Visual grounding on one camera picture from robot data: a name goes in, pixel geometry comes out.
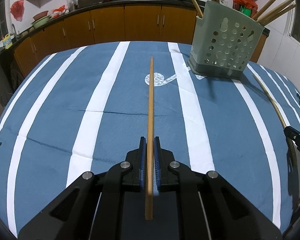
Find wooden chopstick pair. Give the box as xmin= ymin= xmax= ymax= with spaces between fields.
xmin=257 ymin=0 xmax=297 ymax=23
xmin=252 ymin=0 xmax=276 ymax=20

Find blue white striped tablecloth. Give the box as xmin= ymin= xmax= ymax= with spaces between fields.
xmin=0 ymin=42 xmax=300 ymax=235

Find green perforated utensil holder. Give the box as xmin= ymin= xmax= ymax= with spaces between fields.
xmin=188 ymin=1 xmax=264 ymax=80

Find red bag with containers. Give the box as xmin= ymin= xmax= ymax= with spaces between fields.
xmin=232 ymin=0 xmax=258 ymax=18

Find wooden lower cabinets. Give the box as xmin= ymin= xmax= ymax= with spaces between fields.
xmin=12 ymin=0 xmax=271 ymax=78

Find yellow detergent bottle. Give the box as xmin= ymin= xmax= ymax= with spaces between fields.
xmin=2 ymin=34 xmax=13 ymax=49

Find stacked basins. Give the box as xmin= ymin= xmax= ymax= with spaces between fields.
xmin=31 ymin=11 xmax=51 ymax=29

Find red plastic bag hanging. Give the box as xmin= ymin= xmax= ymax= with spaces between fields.
xmin=10 ymin=0 xmax=24 ymax=22

